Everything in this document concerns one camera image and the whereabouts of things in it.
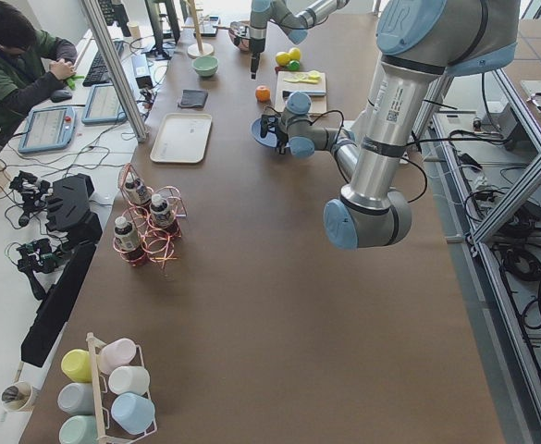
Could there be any grey mug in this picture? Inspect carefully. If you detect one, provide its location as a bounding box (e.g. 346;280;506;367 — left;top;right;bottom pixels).
57;382;94;415

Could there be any wooden cutting board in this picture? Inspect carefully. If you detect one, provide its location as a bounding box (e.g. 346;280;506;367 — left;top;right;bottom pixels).
274;71;327;116

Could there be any wooden cup tree stand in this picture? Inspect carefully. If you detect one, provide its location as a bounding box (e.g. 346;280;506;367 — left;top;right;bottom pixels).
181;0;215;59

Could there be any mint mug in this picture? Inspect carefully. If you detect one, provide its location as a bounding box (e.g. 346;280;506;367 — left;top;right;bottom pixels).
58;415;97;444

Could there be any yellow mug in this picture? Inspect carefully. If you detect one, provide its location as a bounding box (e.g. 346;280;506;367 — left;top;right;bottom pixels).
61;349;92;383

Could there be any right rear tea bottle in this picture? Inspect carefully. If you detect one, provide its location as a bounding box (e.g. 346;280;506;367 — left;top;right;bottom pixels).
150;193;179;236

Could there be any black computer mouse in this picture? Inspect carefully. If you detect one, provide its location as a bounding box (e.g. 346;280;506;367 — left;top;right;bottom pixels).
50;89;72;104

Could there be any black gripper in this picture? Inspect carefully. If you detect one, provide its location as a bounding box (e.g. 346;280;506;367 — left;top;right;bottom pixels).
250;38;263;80
274;126;289;154

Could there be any lower whole lemon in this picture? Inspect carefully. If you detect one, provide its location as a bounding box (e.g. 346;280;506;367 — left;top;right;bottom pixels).
288;47;301;61

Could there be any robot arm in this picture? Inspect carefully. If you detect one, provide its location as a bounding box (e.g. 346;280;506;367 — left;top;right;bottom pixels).
277;1;520;249
249;0;349;80

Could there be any aluminium frame post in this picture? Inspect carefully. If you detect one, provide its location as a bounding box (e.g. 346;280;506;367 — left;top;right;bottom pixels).
80;0;148;142

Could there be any orange tangerine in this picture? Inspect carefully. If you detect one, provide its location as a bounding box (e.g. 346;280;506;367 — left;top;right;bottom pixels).
254;85;272;103

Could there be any far teach pendant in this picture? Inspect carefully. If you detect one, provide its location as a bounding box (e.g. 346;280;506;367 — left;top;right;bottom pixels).
81;84;127;126

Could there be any wooden mug rack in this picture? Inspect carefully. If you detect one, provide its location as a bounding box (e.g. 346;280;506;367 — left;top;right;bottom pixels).
86;332;158;444

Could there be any teach pendant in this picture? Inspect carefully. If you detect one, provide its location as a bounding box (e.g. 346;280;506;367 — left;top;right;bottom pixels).
18;105;76;154
81;84;127;126

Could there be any grey folded cloth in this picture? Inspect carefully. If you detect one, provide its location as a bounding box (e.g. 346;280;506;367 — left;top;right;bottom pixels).
178;89;208;109

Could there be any mint green bowl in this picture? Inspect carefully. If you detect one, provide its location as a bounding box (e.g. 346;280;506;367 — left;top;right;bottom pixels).
192;55;218;78

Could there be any yellow plastic knife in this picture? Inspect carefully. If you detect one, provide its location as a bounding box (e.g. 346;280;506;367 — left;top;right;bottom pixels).
283;76;320;84

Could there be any copper wire bottle rack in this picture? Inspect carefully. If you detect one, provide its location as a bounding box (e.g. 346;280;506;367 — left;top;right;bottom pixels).
112;163;187;269

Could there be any cream rabbit tray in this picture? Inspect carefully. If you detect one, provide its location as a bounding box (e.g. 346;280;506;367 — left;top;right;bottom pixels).
150;113;213;164

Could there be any tea bottle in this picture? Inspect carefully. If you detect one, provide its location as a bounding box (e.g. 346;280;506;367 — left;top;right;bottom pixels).
150;193;179;236
124;175;152;207
114;216;147;266

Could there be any paper cup with items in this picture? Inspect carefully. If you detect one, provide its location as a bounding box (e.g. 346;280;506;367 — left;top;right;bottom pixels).
1;381;37;413

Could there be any pink mug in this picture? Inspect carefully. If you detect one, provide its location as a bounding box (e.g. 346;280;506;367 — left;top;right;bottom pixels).
97;338;137;375

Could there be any person in green jacket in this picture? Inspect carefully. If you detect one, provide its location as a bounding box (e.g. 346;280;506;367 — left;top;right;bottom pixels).
0;1;77;147

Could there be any blue mug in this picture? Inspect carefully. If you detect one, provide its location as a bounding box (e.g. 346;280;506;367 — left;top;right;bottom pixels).
111;392;155;435

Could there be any near teach pendant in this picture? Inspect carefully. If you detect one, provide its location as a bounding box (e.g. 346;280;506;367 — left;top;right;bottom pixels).
18;105;76;154

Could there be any green lime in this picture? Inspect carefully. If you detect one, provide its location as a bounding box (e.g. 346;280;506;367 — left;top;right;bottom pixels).
287;60;300;71

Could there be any front tea bottle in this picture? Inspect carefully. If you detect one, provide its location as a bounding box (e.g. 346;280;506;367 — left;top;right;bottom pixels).
114;216;147;266

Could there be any blue round plate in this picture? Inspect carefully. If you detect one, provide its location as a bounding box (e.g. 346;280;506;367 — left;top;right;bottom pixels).
251;116;278;149

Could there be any white mug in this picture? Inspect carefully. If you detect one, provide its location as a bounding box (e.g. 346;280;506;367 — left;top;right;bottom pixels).
108;365;151;396

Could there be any black keyboard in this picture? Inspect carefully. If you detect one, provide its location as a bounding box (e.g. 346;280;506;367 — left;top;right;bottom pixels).
82;40;125;87

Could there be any pink bowl of ice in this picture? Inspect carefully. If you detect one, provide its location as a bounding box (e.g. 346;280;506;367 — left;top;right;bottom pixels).
228;20;251;53

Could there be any left rear tea bottle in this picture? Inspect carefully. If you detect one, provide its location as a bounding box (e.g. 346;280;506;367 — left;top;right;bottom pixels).
124;175;152;207

